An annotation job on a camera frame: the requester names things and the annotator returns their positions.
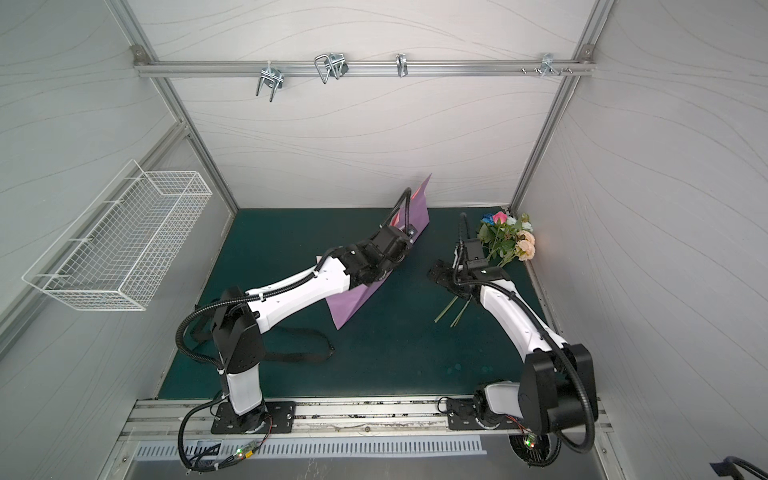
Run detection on pink purple wrapping paper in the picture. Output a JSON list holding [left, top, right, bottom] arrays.
[[326, 178, 430, 329]]

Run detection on mint fake flower stem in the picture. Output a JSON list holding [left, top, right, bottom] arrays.
[[507, 213, 533, 233]]

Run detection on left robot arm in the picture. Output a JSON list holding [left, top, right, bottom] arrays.
[[175, 225, 417, 417]]

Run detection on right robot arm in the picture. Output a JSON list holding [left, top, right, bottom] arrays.
[[428, 260, 599, 454]]

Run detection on green table mat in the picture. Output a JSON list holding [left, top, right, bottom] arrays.
[[157, 206, 574, 400]]

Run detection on metal U-bolt clamp middle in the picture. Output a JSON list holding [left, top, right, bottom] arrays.
[[313, 53, 349, 84]]

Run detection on metal u-bolt clamp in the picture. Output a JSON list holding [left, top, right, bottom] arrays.
[[313, 53, 349, 84], [255, 64, 284, 102]]

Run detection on metal U-bolt clamp left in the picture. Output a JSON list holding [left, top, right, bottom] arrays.
[[255, 64, 284, 102]]

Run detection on metal bolt clamp right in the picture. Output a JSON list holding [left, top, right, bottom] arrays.
[[520, 53, 573, 78]]

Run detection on white vent grille strip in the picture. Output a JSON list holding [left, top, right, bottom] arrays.
[[134, 435, 487, 461]]

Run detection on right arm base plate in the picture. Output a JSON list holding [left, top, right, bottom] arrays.
[[436, 396, 527, 433]]

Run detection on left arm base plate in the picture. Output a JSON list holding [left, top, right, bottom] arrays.
[[210, 401, 296, 435]]

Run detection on black ribbon strap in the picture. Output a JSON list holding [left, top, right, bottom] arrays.
[[188, 311, 336, 365]]

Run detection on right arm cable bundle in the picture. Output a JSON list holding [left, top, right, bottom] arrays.
[[508, 419, 565, 468]]

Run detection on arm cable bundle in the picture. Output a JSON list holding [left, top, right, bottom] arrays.
[[176, 395, 274, 474], [508, 419, 565, 468]]

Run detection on metal bracket clamp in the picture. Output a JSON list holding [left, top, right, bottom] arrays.
[[395, 53, 408, 78]]

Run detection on white wire basket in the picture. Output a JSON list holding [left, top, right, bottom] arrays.
[[22, 160, 212, 312]]

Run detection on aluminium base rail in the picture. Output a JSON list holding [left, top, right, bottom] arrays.
[[119, 392, 613, 442]]

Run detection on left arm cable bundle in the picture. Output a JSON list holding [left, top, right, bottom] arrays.
[[176, 395, 274, 474]]

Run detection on aluminium crossbar rail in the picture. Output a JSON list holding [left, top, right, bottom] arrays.
[[134, 57, 596, 78]]

